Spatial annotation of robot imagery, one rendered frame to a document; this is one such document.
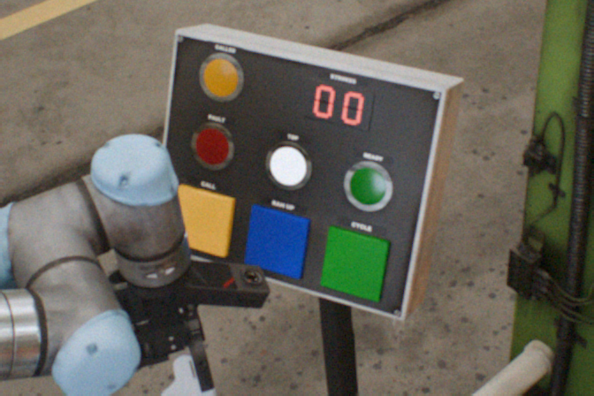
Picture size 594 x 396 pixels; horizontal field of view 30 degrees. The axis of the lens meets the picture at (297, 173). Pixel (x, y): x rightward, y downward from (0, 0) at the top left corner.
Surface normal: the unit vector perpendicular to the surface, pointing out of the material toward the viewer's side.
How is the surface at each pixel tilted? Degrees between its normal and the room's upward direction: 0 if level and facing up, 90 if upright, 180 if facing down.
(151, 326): 0
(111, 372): 90
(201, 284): 28
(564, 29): 90
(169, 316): 0
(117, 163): 0
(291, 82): 60
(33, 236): 14
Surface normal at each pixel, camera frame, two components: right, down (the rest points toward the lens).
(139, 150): -0.07, -0.72
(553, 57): -0.75, 0.50
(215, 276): 0.38, -0.77
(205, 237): -0.39, 0.21
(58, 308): 0.44, -0.58
